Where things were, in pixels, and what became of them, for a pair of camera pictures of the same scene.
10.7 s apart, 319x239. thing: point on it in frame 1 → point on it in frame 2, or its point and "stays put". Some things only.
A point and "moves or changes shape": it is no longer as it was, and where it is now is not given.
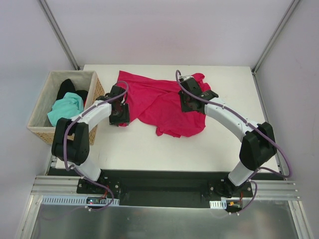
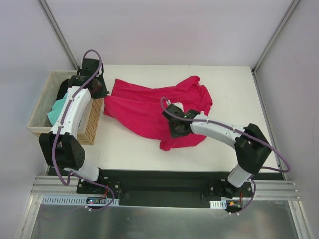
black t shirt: x=68 y=86 stays put
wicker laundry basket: x=39 y=123 stays put
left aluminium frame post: x=60 y=37 stays put
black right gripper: x=187 y=105 → x=176 y=130
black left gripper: x=119 y=117 → x=100 y=89
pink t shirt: x=156 y=103 moves or changes shape
